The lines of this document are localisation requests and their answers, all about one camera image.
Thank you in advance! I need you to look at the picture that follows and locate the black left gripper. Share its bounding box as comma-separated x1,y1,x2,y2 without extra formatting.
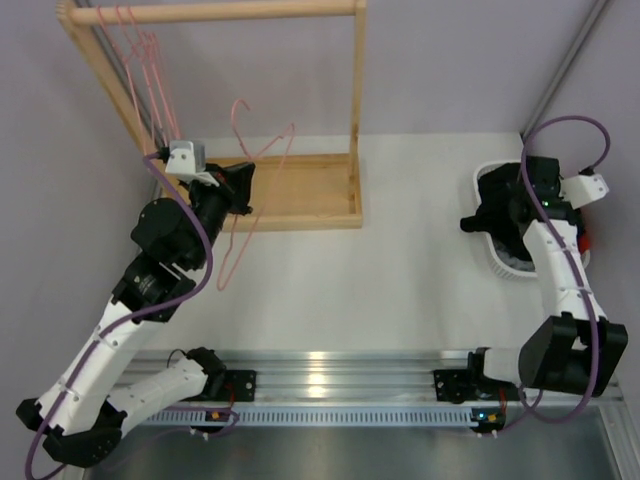
184,162,254,271

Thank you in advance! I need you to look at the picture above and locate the pink hanger of black top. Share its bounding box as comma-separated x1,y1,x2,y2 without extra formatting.
216,98,296,292

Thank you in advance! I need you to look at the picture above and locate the pink hanger of white top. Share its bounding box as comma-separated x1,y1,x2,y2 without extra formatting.
117,4,176,146

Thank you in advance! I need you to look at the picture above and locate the pink hanger of red top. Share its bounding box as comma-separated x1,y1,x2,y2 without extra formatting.
96,5,172,150

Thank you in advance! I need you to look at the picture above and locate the pink hanger of grey top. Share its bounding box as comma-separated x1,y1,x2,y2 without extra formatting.
124,4,182,144

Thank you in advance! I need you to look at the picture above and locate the red tank top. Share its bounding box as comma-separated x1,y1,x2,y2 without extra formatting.
577,210,591,255

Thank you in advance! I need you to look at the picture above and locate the black tank top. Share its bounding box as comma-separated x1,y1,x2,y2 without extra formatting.
460,163,531,261

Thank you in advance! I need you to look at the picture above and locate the grey tank top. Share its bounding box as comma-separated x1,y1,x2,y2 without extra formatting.
494,241,535,275

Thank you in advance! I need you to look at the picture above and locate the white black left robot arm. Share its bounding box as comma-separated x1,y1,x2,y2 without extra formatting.
16,162,255,468

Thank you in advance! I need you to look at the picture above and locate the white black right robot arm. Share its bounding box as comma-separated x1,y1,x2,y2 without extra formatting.
433,156,628,404

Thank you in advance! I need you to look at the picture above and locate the wooden clothes rack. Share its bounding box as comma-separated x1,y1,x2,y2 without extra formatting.
55,0,369,234

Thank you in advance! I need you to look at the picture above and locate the white perforated plastic basket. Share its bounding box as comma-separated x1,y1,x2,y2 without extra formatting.
460,156,590,280

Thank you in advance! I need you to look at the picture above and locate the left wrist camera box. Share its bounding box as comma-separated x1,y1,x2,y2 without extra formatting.
165,140,220,187

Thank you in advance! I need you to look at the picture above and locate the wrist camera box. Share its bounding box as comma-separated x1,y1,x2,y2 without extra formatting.
165,140,220,187
561,173,609,210

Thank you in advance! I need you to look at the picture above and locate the aluminium mounting rail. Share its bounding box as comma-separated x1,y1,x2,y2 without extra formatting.
107,347,626,404

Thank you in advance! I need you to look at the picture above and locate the slotted cable duct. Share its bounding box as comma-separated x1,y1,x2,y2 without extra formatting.
143,406,486,428

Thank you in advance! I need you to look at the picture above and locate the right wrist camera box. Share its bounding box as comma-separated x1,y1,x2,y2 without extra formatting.
561,173,609,210

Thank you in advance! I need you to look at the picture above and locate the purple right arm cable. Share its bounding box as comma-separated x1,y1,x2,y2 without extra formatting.
499,115,614,436

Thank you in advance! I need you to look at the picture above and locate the aluminium corner post right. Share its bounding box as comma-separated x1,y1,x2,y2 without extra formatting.
520,0,614,140

